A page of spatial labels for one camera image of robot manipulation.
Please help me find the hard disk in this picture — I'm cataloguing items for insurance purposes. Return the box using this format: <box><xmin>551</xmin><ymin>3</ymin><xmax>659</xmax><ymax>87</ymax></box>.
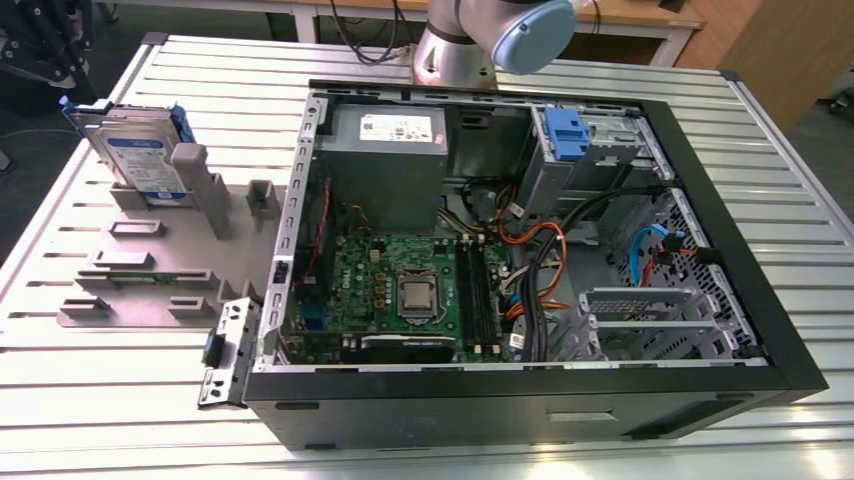
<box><xmin>58</xmin><ymin>94</ymin><xmax>199</xmax><ymax>207</ymax></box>

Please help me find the silver disk bay cage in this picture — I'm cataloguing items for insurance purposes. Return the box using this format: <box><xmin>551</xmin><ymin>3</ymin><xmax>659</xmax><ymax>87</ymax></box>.
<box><xmin>577</xmin><ymin>287</ymin><xmax>766</xmax><ymax>361</ymax></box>

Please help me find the grey parts rack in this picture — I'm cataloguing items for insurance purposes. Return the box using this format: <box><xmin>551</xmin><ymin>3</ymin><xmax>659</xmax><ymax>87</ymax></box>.
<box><xmin>58</xmin><ymin>142</ymin><xmax>292</xmax><ymax>331</ymax></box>

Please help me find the green RAM stick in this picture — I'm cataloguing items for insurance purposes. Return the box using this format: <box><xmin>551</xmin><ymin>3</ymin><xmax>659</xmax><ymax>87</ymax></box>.
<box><xmin>110</xmin><ymin>272</ymin><xmax>182</xmax><ymax>284</ymax></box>

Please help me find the grey power supply unit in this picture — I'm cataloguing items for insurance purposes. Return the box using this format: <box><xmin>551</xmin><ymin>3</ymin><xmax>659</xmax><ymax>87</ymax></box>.
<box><xmin>312</xmin><ymin>102</ymin><xmax>450</xmax><ymax>236</ymax></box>

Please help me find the green motherboard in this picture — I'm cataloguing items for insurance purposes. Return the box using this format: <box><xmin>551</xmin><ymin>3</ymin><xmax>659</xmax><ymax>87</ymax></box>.
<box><xmin>286</xmin><ymin>232</ymin><xmax>529</xmax><ymax>364</ymax></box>

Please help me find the silver CPU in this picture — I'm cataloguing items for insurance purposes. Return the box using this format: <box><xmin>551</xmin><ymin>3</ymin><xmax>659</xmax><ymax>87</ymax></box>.
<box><xmin>398</xmin><ymin>279</ymin><xmax>439</xmax><ymax>309</ymax></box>

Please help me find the CPU socket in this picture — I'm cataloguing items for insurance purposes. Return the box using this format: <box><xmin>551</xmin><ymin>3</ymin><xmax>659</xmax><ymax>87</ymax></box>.
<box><xmin>391</xmin><ymin>267</ymin><xmax>447</xmax><ymax>326</ymax></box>

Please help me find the blue plastic bay latch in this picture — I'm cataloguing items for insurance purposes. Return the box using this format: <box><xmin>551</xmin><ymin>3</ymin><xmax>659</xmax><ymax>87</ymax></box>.
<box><xmin>543</xmin><ymin>107</ymin><xmax>593</xmax><ymax>162</ymax></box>

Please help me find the silver optical drive bay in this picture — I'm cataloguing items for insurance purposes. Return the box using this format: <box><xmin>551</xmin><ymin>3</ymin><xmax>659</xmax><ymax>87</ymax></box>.
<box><xmin>523</xmin><ymin>104</ymin><xmax>673</xmax><ymax>214</ymax></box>

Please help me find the black graphics card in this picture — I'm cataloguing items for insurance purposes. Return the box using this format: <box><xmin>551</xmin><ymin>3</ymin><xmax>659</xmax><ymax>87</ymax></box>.
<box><xmin>339</xmin><ymin>332</ymin><xmax>459</xmax><ymax>365</ymax></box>

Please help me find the black RAM slot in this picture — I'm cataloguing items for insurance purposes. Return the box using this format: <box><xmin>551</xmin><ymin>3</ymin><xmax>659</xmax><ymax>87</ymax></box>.
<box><xmin>471</xmin><ymin>232</ymin><xmax>503</xmax><ymax>354</ymax></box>
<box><xmin>455</xmin><ymin>232</ymin><xmax>486</xmax><ymax>354</ymax></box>

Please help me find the black PC case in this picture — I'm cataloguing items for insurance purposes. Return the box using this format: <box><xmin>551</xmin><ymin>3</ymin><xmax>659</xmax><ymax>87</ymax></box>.
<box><xmin>240</xmin><ymin>77</ymin><xmax>833</xmax><ymax>451</ymax></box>

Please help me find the red black twisted wire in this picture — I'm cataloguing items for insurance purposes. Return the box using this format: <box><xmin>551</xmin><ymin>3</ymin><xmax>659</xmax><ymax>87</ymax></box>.
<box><xmin>310</xmin><ymin>177</ymin><xmax>335</xmax><ymax>284</ymax></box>

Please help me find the silver expansion slot bracket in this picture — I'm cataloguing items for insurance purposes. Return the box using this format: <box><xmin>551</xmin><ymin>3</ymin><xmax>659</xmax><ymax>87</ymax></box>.
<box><xmin>196</xmin><ymin>295</ymin><xmax>263</xmax><ymax>411</ymax></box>

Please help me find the orange yellow wire bundle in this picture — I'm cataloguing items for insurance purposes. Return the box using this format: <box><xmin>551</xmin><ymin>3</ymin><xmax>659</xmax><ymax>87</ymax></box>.
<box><xmin>497</xmin><ymin>219</ymin><xmax>575</xmax><ymax>326</ymax></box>

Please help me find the wooden desk white frame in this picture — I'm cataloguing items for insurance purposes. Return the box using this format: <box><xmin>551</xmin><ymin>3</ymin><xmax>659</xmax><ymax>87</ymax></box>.
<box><xmin>266</xmin><ymin>0</ymin><xmax>709</xmax><ymax>66</ymax></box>

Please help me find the blue data wire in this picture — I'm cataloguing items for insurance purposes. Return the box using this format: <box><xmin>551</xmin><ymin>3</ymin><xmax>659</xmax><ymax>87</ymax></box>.
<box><xmin>626</xmin><ymin>224</ymin><xmax>686</xmax><ymax>289</ymax></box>

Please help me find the power wire with black connector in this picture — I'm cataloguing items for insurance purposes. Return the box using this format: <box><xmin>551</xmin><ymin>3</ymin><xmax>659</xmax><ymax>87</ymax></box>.
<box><xmin>657</xmin><ymin>234</ymin><xmax>723</xmax><ymax>267</ymax></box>

